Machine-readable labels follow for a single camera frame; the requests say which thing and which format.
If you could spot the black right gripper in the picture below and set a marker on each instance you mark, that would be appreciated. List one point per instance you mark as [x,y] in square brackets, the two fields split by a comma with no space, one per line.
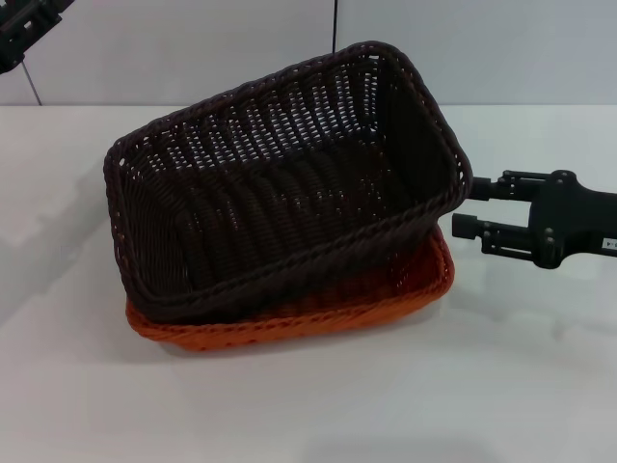
[573,222]

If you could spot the black vertical wall strip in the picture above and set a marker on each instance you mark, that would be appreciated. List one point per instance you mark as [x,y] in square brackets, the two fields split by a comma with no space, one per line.
[334,24]

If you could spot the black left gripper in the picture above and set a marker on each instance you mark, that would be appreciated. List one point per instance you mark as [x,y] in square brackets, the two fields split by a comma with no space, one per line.
[9,55]

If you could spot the orange woven plastic basket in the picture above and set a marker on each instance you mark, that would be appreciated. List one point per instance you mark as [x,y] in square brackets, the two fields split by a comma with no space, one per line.
[289,328]

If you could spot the dark brown woven plastic basket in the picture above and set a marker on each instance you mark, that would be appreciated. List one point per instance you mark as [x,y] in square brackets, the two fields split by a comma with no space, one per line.
[299,222]

